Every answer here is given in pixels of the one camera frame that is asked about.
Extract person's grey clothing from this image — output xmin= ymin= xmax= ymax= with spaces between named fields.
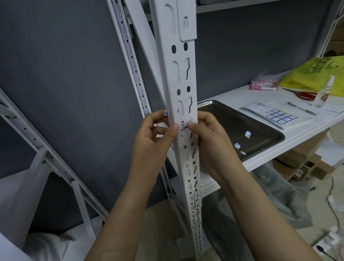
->
xmin=201 ymin=162 xmax=314 ymax=261

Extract red scissors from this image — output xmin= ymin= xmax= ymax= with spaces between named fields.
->
xmin=282 ymin=87 xmax=319 ymax=100

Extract person's right hand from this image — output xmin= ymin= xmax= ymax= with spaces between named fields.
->
xmin=187 ymin=110 xmax=247 ymax=188

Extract yellow-green plastic bag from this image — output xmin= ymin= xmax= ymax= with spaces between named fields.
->
xmin=279 ymin=56 xmax=344 ymax=97

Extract white paper pad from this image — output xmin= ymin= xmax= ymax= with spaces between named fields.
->
xmin=242 ymin=101 xmax=314 ymax=130

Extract white torn paper strip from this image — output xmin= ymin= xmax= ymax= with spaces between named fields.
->
xmin=327 ymin=195 xmax=344 ymax=213

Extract white metal shelving rack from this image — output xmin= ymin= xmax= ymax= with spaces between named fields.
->
xmin=161 ymin=68 xmax=344 ymax=199

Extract white perforated shelf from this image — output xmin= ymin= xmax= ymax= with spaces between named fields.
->
xmin=148 ymin=0 xmax=204 ymax=261

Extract steel tray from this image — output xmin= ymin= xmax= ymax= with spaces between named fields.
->
xmin=197 ymin=100 xmax=285 ymax=162

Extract white power strip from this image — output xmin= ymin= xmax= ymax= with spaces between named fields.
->
xmin=313 ymin=226 xmax=343 ymax=253

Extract black power cable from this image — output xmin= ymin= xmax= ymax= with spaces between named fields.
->
xmin=317 ymin=245 xmax=339 ymax=261

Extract person's left hand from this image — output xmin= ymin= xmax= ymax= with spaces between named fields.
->
xmin=129 ymin=109 xmax=180 ymax=189

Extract white-grey cloth bundle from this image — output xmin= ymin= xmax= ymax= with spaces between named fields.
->
xmin=24 ymin=231 xmax=81 ymax=261

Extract cardboard box with dark print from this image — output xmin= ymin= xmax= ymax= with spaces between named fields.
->
xmin=324 ymin=21 xmax=344 ymax=57

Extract pink packet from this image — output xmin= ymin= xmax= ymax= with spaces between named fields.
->
xmin=249 ymin=70 xmax=280 ymax=91

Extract sheet of blue-bordered labels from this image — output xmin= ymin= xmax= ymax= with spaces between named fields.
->
xmin=242 ymin=102 xmax=298 ymax=125

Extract white paper sheet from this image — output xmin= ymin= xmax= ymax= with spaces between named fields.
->
xmin=317 ymin=139 xmax=344 ymax=167

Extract person's right forearm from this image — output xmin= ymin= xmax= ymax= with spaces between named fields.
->
xmin=219 ymin=169 xmax=322 ymax=261

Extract clear spray bottle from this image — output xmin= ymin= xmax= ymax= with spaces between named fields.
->
xmin=311 ymin=75 xmax=336 ymax=108

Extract grey pen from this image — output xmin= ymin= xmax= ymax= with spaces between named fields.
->
xmin=287 ymin=101 xmax=317 ymax=115

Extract person's left forearm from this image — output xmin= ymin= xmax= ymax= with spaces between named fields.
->
xmin=85 ymin=173 xmax=156 ymax=261

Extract brown cardboard box piece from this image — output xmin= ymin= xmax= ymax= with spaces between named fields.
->
xmin=273 ymin=129 xmax=336 ymax=182

